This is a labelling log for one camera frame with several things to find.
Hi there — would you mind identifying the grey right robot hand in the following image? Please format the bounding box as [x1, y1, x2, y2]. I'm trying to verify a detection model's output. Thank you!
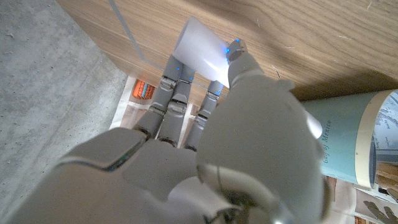
[6, 39, 330, 224]

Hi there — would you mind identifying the rolled colourful map poster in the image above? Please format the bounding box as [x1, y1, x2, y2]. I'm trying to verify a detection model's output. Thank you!
[300, 89, 398, 191]

